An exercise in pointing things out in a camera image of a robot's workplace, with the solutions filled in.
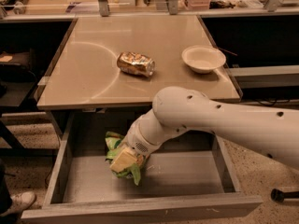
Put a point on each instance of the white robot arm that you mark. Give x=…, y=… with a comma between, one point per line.
x=269, y=131

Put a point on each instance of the black chair leg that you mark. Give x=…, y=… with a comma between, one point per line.
x=280, y=196

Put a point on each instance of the white sneaker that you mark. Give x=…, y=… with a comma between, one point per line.
x=15, y=204

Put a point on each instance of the dark chair at left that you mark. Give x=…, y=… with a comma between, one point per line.
x=17, y=77

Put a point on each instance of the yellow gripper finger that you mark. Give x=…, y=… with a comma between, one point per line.
x=122, y=158

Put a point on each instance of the open grey top drawer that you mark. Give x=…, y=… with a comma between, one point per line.
x=190, y=177

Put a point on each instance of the green rice chip bag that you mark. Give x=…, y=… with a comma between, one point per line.
x=115, y=140

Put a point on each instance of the white bowl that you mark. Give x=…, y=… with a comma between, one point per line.
x=203, y=59

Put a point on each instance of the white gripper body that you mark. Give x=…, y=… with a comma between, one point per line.
x=135, y=141

